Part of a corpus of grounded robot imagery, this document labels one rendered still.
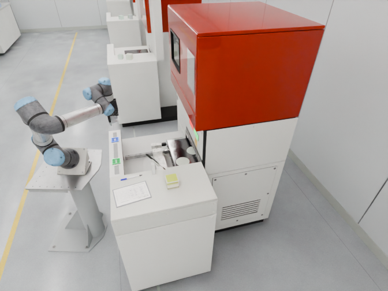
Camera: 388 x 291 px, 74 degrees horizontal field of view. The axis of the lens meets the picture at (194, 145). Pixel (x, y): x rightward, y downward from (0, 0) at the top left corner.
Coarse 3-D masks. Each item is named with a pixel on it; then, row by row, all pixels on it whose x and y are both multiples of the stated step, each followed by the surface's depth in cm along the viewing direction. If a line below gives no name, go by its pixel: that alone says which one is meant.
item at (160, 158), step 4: (152, 152) 201; (156, 156) 197; (160, 156) 197; (164, 156) 197; (156, 160) 194; (160, 160) 194; (164, 160) 194; (160, 164) 190; (164, 164) 190; (156, 168) 187; (160, 168) 187
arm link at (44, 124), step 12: (84, 108) 153; (96, 108) 157; (108, 108) 162; (36, 120) 132; (48, 120) 135; (60, 120) 139; (72, 120) 145; (84, 120) 152; (36, 132) 136; (48, 132) 136; (60, 132) 141
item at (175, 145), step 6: (186, 138) 213; (174, 144) 206; (180, 144) 206; (186, 144) 206; (174, 150) 200; (180, 150) 200; (174, 156) 194; (180, 156) 194; (186, 156) 194; (192, 156) 195; (174, 162) 189; (192, 162) 189
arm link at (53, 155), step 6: (54, 144) 172; (48, 150) 167; (54, 150) 167; (60, 150) 170; (48, 156) 167; (54, 156) 167; (60, 156) 168; (66, 156) 175; (48, 162) 167; (54, 162) 167; (60, 162) 169; (66, 162) 177
